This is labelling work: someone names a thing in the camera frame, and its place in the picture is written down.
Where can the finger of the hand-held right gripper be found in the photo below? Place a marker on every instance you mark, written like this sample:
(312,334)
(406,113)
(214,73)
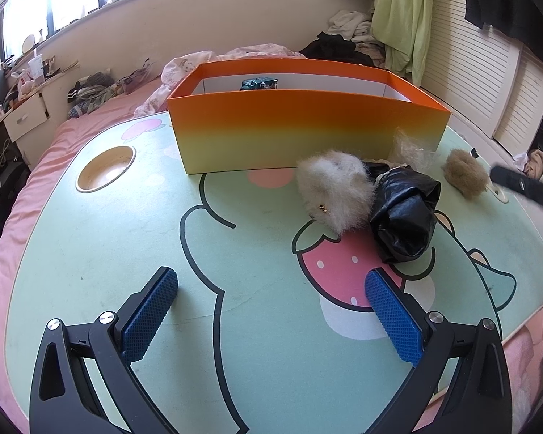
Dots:
(520,184)

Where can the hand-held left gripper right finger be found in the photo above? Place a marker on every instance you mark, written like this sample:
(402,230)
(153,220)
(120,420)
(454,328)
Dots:
(393,321)

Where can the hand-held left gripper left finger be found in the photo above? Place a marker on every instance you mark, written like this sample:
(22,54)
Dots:
(149,321)

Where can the brown furry pouch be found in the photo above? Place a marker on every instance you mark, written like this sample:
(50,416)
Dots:
(465,174)

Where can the black plastic bag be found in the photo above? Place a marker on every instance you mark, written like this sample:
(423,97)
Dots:
(402,221)

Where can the white furry pouch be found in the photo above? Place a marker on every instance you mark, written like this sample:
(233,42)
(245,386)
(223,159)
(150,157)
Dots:
(335,185)

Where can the orange yellow cardboard box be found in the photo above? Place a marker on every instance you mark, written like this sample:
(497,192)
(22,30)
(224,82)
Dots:
(298,131)

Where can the teal toy car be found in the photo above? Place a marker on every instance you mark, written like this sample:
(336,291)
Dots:
(258,84)

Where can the cartoon printed desktop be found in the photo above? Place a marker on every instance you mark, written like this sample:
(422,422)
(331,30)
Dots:
(117,257)

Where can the beige cloth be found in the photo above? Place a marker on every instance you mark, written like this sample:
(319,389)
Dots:
(536,162)

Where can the small black wrapper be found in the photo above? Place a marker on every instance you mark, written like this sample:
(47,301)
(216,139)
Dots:
(474,152)

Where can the white louvred closet doors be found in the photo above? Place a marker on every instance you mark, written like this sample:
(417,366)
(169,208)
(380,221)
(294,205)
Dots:
(470,68)

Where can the pink fleece blanket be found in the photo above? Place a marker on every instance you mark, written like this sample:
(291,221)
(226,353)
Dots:
(525,357)

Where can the black hanging garment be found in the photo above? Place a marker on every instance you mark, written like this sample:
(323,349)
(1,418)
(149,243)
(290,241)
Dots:
(502,4)

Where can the pink bed sheet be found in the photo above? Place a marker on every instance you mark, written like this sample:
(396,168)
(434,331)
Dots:
(40,158)

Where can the light green hanging garment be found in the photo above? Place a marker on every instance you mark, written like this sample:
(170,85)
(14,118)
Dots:
(402,9)

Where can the pile of black clothes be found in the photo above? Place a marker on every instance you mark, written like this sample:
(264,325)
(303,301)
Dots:
(335,49)

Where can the pile of white clothes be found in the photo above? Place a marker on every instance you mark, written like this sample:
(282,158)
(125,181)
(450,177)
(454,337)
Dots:
(350,25)

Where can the pile of grey clothes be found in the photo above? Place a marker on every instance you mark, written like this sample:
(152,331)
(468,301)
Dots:
(90,95)

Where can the clear plastic pouch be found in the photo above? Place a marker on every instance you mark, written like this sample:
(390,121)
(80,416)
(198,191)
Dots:
(133,81)

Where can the white bedside cabinet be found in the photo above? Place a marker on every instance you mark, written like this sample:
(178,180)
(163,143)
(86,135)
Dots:
(25,115)

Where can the pink patterned quilt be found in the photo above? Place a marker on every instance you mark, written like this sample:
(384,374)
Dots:
(181,68)

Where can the white drink cup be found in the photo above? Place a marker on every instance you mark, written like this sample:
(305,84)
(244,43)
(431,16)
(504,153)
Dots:
(36,70)

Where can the small round mirror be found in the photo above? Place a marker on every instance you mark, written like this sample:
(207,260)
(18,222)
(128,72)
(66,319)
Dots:
(28,44)

